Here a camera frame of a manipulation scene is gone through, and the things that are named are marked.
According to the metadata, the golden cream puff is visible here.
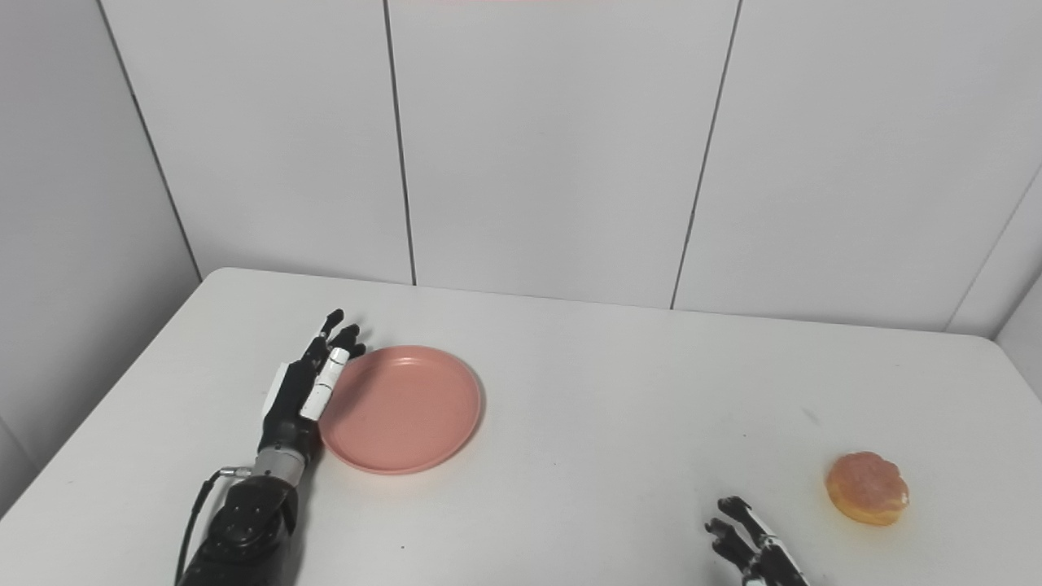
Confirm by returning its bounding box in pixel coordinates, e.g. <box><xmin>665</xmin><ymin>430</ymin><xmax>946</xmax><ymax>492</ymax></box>
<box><xmin>825</xmin><ymin>452</ymin><xmax>910</xmax><ymax>527</ymax></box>

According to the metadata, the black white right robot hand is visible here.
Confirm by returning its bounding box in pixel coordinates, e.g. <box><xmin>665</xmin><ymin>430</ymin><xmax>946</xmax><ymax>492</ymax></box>
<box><xmin>704</xmin><ymin>496</ymin><xmax>811</xmax><ymax>586</ymax></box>

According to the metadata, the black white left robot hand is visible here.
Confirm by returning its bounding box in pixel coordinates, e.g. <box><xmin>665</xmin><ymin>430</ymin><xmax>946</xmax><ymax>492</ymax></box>
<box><xmin>257</xmin><ymin>308</ymin><xmax>367</xmax><ymax>465</ymax></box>

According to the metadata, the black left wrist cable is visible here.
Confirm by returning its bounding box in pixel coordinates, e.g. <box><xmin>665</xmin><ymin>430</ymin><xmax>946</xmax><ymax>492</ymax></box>
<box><xmin>173</xmin><ymin>466</ymin><xmax>253</xmax><ymax>586</ymax></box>

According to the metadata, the pink round plate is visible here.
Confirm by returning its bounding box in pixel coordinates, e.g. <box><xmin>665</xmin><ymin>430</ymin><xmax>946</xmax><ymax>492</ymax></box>
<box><xmin>317</xmin><ymin>345</ymin><xmax>483</xmax><ymax>476</ymax></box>

